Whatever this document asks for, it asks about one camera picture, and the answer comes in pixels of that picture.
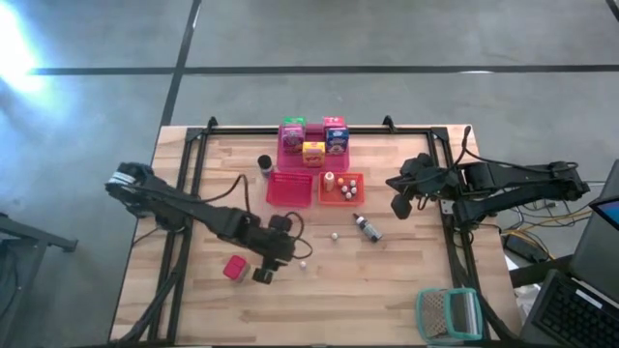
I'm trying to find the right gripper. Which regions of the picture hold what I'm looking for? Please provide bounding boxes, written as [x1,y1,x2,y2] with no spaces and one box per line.
[385,153,458,199]

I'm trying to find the red-lidded patterned can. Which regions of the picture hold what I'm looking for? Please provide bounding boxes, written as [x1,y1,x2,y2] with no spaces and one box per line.
[221,254,251,283]

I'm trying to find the large black dropper bottle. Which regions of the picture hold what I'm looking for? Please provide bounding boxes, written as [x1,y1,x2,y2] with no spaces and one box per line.
[351,212,384,244]

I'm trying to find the blue Frosted Flakes box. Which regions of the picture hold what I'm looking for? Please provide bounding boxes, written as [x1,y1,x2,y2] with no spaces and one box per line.
[324,126,350,157]

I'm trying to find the black-lidded spice jar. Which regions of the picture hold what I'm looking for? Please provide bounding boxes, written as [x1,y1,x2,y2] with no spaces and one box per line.
[256,153,275,179]

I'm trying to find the yellow Corn Pops box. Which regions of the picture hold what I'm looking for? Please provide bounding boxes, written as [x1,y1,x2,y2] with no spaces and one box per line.
[302,140,327,169]

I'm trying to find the red slotted plastic basket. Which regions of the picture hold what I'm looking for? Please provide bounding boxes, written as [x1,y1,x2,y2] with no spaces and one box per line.
[264,171,314,209]

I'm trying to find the orange slotted plastic basket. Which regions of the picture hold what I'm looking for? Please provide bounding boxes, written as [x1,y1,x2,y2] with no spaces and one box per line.
[317,171,366,208]

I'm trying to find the pink plastic tray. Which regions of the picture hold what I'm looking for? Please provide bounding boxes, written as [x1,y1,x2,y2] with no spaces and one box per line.
[277,123,351,175]

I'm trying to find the black power adapter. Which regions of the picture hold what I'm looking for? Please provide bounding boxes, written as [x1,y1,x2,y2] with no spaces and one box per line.
[502,232,539,263]

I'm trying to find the teal-framed metal grater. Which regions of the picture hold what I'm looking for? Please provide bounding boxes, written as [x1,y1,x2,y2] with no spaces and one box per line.
[415,287,485,345]

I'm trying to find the black floor beam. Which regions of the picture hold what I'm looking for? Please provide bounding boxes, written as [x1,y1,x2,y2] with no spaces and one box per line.
[510,254,581,290]

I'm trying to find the open grey laptop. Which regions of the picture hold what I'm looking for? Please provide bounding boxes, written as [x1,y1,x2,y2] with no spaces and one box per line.
[570,159,619,291]

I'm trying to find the laptop with black keyboard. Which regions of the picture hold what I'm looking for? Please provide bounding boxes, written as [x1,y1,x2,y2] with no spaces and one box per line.
[520,268,619,348]

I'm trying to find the black metal stand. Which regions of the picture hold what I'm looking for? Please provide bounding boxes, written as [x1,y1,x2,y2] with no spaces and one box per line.
[0,212,78,348]

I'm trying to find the black aluminium table frame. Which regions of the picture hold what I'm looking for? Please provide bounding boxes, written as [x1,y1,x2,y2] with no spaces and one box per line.
[144,115,489,347]

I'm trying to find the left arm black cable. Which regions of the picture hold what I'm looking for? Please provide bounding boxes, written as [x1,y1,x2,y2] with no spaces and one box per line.
[183,173,314,261]

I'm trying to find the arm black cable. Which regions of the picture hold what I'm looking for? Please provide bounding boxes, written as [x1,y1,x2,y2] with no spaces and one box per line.
[183,173,314,261]
[454,124,581,168]

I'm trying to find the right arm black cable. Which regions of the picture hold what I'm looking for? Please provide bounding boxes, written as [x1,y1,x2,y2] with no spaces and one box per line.
[454,124,581,168]

